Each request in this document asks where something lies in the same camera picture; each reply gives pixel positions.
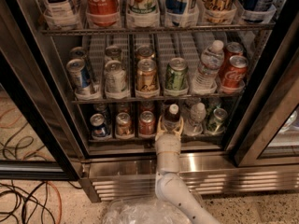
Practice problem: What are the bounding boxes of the blue silver can middle shelf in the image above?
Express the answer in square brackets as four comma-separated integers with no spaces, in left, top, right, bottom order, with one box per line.
[66,59,94,95]

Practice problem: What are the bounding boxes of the green can middle shelf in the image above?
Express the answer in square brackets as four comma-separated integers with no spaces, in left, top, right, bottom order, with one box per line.
[165,57,188,91]

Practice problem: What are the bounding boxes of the clear water bottle bottom shelf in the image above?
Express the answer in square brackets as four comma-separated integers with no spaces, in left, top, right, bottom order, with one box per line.
[184,103,206,136]

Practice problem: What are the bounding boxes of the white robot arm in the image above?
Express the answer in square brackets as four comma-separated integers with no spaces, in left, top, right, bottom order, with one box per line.
[154,118,220,224]

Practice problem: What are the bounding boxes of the clear water bottle middle shelf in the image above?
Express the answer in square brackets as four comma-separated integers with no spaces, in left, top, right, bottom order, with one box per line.
[194,40,224,94]

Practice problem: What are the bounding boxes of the clear water bottle shelf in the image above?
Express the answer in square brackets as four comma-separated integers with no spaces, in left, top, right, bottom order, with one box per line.
[184,103,206,136]
[194,40,224,94]

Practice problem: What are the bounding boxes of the gold brown bottle top shelf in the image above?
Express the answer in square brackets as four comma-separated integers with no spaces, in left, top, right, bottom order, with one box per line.
[202,0,235,23]

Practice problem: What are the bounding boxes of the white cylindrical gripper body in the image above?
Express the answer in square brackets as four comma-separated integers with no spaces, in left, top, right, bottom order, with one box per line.
[155,133,181,154]

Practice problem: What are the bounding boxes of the green can shelf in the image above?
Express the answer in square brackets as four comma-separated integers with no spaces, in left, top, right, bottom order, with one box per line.
[165,57,188,91]
[206,108,228,133]

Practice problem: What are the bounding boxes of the gold can shelf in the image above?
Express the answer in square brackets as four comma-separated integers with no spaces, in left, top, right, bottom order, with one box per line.
[116,112,133,136]
[136,59,157,92]

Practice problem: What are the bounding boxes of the brown drink bottle white cap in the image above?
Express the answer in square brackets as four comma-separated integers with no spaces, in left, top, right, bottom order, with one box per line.
[163,104,180,131]

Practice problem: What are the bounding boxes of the clear plastic bin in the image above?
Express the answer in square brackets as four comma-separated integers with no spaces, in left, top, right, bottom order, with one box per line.
[102,197,192,224]

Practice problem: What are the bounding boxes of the gold can middle shelf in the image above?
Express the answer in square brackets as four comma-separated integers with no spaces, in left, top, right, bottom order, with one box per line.
[136,59,157,92]

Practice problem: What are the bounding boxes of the gold can bottom shelf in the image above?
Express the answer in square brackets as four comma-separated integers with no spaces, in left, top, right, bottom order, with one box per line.
[116,112,133,136]

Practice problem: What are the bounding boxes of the red coca-cola can front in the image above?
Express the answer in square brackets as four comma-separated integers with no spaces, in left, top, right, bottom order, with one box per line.
[221,55,248,88]

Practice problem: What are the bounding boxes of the red can bottom shelf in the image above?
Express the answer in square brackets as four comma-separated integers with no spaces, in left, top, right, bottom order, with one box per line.
[138,111,155,135]

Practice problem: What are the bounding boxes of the green can bottom shelf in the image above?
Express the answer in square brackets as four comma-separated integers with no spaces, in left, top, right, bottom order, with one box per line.
[206,108,228,133]

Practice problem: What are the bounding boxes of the white can middle shelf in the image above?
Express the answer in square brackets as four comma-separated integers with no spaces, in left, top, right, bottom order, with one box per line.
[104,61,127,93]

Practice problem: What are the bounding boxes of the red coca-cola can rear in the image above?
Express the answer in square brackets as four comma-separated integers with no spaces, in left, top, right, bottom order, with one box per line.
[219,42,244,76]

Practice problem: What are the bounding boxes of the stainless steel fridge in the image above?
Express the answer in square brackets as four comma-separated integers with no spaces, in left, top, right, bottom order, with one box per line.
[0,0,299,202]

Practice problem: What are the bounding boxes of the red coca-cola can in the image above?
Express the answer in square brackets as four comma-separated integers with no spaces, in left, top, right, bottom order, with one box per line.
[219,42,244,76]
[221,55,248,88]

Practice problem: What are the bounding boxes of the glass fridge door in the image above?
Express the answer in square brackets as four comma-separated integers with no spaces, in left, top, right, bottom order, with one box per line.
[0,52,78,180]
[235,16,299,167]

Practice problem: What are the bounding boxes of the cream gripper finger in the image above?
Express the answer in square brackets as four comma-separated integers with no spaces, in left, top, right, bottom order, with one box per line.
[155,118,165,140]
[173,118,184,138]

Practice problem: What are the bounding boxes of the blue can bottom shelf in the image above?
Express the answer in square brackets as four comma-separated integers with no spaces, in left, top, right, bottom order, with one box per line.
[90,113,110,138]

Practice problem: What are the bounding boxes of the white label bottle top shelf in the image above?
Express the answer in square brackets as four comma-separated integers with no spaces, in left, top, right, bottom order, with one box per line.
[42,0,81,26]

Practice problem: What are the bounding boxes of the glass fridge door right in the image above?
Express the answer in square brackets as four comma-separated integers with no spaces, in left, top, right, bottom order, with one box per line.
[235,16,299,167]

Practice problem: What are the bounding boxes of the black and orange floor cables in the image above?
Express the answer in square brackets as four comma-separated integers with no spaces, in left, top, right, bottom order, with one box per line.
[0,180,82,224]

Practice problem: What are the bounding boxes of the glass fridge door left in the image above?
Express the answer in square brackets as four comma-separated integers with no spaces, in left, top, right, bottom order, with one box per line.
[0,52,78,180]

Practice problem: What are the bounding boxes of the red coca-cola bottle top shelf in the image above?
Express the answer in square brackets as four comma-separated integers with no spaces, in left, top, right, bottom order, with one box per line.
[87,0,119,27]

